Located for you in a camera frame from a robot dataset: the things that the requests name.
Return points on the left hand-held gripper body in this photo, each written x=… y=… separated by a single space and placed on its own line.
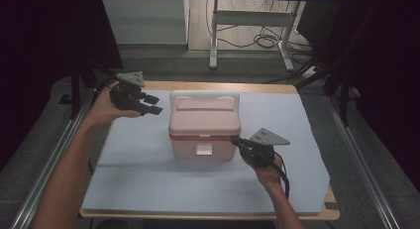
x=127 y=91

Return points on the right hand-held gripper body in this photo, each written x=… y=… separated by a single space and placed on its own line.
x=264 y=149

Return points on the person's right hand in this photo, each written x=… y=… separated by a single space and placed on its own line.
x=269 y=174

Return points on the person's left hand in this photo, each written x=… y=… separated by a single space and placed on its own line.
x=105 y=106

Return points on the black metal stand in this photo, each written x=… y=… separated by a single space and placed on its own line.
x=343 y=96
x=77 y=90

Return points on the white paper sheet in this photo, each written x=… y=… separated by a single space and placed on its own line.
x=165 y=182

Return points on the white cabinet panel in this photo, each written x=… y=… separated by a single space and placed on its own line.
x=145 y=19

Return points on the white power strip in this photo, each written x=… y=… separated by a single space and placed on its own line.
x=310 y=71

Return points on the dark curtain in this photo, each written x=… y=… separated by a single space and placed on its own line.
x=36 y=57
x=383 y=73

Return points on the aluminium floor rail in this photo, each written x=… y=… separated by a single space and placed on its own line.
x=360 y=163
x=43 y=179

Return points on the white metal desk frame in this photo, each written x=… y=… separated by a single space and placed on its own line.
x=252 y=19

